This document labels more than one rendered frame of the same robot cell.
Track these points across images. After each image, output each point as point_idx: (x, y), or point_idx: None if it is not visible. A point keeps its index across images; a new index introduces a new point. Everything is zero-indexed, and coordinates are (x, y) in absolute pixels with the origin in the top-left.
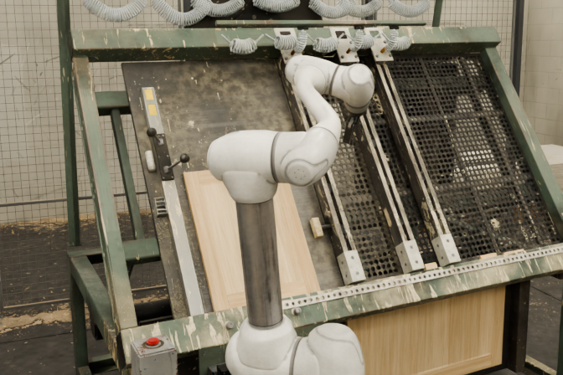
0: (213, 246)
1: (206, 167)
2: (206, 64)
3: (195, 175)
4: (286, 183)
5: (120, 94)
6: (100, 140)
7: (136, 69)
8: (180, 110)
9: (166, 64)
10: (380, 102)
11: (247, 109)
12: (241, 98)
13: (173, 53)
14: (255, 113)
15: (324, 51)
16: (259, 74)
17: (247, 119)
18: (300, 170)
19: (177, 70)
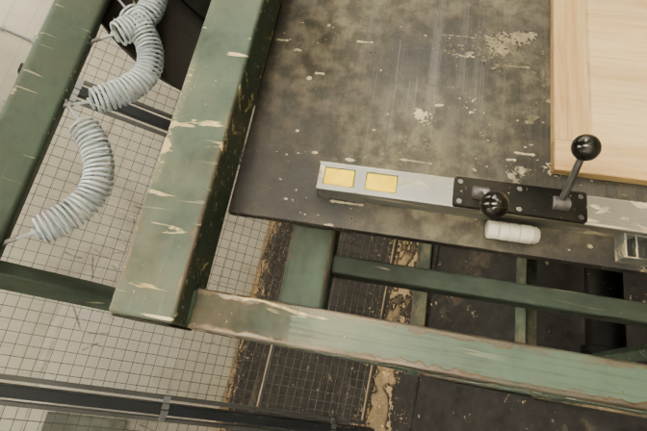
0: None
1: (539, 118)
2: (282, 40)
3: (565, 145)
4: None
5: (301, 240)
6: (450, 338)
7: (256, 183)
8: (384, 126)
9: (261, 118)
10: None
11: None
12: (380, 2)
13: (247, 88)
14: None
15: None
16: None
17: (432, 6)
18: None
19: (282, 101)
